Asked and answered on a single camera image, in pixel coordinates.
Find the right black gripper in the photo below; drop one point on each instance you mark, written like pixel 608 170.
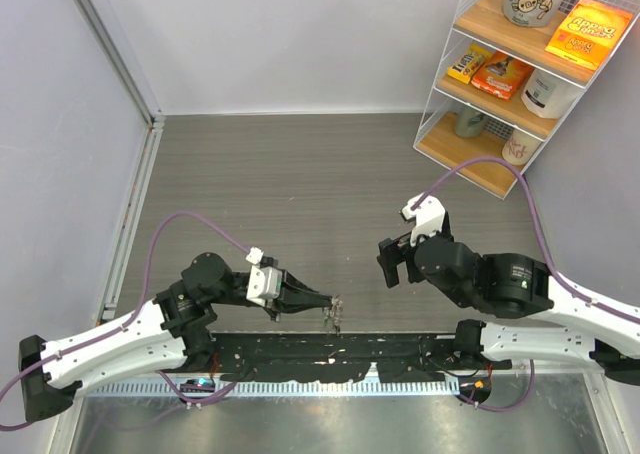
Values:
pixel 394 251

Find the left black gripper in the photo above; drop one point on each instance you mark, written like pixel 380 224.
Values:
pixel 294 296

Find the silver keys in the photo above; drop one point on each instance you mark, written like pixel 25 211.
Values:
pixel 332 315

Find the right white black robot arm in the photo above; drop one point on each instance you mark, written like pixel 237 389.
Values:
pixel 539 315

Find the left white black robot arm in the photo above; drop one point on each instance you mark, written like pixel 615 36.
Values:
pixel 168 332

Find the grey green cup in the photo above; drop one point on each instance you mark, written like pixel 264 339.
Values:
pixel 470 122

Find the cream cup red writing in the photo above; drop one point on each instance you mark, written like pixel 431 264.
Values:
pixel 520 148

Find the yellow candy packet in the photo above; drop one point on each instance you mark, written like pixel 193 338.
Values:
pixel 468 64

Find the orange snack packet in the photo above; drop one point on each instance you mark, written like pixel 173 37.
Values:
pixel 501 75

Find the white labelled pouch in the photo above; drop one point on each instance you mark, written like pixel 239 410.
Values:
pixel 548 96

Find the orange yellow snack box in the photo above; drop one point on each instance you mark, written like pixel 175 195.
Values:
pixel 589 33

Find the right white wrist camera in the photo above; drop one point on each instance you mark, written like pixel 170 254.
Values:
pixel 426 214

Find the white slotted cable duct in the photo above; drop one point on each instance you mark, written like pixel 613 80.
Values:
pixel 369 386

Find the white wire wooden shelf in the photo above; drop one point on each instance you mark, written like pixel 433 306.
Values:
pixel 479 159

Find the aluminium frame rail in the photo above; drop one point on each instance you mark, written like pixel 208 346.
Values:
pixel 102 20

